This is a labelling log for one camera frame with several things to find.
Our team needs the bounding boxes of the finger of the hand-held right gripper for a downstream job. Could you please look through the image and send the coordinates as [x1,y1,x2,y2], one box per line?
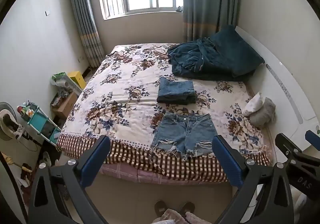
[305,130,320,151]
[275,133,304,164]

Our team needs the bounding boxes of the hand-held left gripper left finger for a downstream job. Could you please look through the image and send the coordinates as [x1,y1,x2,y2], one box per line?
[27,135,112,224]

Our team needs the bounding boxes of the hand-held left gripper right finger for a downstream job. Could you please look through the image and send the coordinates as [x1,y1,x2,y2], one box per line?
[211,135,295,224]

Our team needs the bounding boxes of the ripped denim shorts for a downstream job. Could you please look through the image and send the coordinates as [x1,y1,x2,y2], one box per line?
[151,112,218,158]

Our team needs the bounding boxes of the white and grey pillows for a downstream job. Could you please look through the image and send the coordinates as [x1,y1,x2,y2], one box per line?
[249,97,276,128]

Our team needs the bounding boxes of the white shoe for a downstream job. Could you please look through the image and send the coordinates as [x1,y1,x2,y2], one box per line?
[42,151,52,167]

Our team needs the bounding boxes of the white pillow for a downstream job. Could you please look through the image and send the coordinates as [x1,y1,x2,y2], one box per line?
[242,92,266,116]

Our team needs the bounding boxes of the brown slipper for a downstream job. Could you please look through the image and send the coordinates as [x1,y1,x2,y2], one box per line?
[180,201,196,217]
[154,200,168,217]

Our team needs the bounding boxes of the pink checked mattress pad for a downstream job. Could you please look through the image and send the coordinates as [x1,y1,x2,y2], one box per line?
[98,162,233,186]

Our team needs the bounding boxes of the white bed headboard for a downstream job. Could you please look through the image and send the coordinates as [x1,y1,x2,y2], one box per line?
[234,25,320,152]

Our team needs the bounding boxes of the cardboard box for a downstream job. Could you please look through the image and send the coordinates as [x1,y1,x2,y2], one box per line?
[50,91,78,119]

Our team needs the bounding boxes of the floral bedsheet with checked border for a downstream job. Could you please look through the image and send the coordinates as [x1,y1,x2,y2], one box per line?
[57,43,273,167]

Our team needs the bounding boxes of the teal storage rack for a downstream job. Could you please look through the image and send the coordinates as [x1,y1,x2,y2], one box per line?
[17,101,62,145]

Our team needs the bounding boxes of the clear plastic container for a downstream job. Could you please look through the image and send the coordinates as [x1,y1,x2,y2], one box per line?
[57,77,83,97]

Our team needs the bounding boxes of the yellow box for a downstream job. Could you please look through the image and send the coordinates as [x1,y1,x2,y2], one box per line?
[67,71,87,91]

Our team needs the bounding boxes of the folded dark blue jeans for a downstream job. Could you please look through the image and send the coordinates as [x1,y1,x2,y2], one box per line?
[157,77,198,105]

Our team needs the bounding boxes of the green and white plastic bag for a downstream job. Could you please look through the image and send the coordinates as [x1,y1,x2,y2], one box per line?
[51,72,68,87]

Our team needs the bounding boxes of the standing fan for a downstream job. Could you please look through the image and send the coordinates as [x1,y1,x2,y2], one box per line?
[0,102,23,141]

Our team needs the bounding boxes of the dark teal blanket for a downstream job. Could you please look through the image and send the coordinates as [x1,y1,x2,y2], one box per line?
[167,25,266,82]

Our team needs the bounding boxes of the grey-blue striped curtain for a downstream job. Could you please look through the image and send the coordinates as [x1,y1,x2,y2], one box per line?
[182,0,242,43]
[67,0,106,68]

